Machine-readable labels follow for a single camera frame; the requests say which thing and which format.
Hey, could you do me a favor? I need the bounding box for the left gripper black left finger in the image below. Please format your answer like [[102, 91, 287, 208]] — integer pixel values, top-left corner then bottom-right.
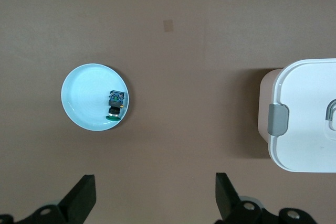
[[0, 174, 97, 224]]

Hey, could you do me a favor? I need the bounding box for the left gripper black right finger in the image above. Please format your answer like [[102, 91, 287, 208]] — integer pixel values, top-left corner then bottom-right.
[[214, 173, 320, 224]]

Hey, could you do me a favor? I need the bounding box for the light blue round plate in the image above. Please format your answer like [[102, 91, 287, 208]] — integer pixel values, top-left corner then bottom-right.
[[60, 63, 130, 132]]

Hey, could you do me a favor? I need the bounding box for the white lidded lunch box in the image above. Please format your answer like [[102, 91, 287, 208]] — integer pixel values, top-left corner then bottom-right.
[[258, 58, 336, 174]]

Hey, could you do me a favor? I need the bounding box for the brown tape patch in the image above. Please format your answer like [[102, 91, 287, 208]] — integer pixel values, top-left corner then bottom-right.
[[162, 19, 174, 33]]

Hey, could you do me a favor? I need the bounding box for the green push-button switch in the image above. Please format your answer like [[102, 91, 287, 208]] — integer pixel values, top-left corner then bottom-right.
[[106, 90, 125, 121]]

